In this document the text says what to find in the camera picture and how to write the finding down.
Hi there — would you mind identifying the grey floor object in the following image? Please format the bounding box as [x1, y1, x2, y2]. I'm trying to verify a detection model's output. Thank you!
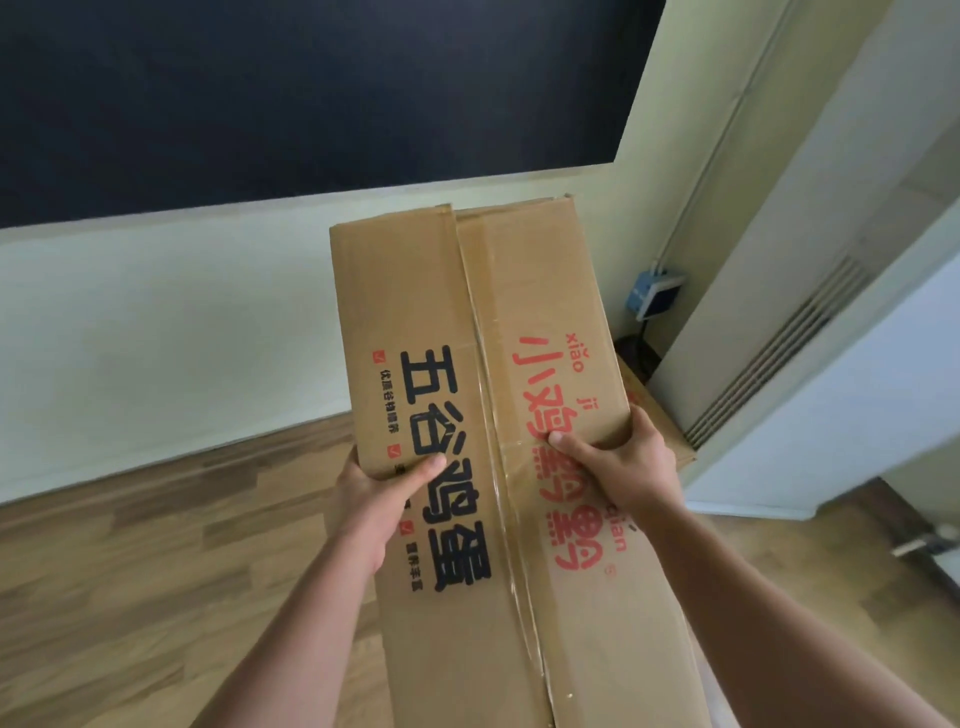
[891, 523, 960, 558]

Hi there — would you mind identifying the person's left forearm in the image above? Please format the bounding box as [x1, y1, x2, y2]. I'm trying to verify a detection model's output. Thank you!
[189, 541, 391, 728]

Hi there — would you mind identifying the printed brown cardboard box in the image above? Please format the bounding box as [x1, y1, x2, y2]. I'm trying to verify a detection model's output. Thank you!
[328, 193, 723, 728]

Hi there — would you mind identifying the person's right forearm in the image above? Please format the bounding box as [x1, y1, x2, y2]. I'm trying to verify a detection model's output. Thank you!
[637, 496, 960, 728]

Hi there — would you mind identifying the white standing air conditioner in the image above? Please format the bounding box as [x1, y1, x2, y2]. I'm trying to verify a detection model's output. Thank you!
[646, 0, 960, 520]

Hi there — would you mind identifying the white wall conduit pipe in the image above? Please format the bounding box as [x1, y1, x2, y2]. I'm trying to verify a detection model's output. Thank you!
[651, 0, 795, 273]

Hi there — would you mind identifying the large black wall board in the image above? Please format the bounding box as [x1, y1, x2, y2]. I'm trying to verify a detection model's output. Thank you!
[0, 0, 667, 230]

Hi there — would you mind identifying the person's left hand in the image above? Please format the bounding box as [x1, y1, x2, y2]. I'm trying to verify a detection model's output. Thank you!
[331, 446, 448, 579]

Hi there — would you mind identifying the blue wall socket box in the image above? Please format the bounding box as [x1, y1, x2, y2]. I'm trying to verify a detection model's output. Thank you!
[626, 266, 687, 321]

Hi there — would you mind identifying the black cable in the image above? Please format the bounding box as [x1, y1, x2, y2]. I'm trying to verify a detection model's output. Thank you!
[616, 318, 661, 376]

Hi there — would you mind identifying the person's right hand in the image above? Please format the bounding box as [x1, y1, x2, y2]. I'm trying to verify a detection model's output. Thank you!
[547, 405, 685, 535]

